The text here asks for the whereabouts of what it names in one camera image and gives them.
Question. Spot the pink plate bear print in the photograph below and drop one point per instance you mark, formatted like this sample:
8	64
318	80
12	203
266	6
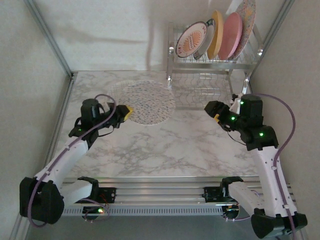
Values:
230	35

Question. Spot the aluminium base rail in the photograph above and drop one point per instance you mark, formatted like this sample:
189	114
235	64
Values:
160	192

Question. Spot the aluminium table side rail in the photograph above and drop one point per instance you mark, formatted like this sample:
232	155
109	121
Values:
60	112

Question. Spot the white plate blue patterned rim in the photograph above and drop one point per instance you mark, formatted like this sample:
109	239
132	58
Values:
203	51

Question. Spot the white plate orange sunburst print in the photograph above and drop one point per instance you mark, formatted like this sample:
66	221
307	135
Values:
191	41

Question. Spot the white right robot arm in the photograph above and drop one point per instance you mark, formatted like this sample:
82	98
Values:
267	170

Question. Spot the white plate blue speckle pattern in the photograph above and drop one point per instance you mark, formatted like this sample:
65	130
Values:
150	105

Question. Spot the aluminium frame post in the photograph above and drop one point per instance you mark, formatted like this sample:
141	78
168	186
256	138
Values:
51	37
277	20

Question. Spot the yellow plate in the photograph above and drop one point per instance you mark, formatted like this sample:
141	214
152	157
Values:
217	35

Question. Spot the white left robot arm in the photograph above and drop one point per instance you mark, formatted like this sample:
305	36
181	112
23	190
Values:
65	156

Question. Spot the plate with colourful squiggle pattern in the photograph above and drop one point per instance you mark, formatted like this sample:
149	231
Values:
247	15

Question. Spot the white plate grid pattern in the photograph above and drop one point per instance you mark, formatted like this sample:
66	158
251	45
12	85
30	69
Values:
116	90

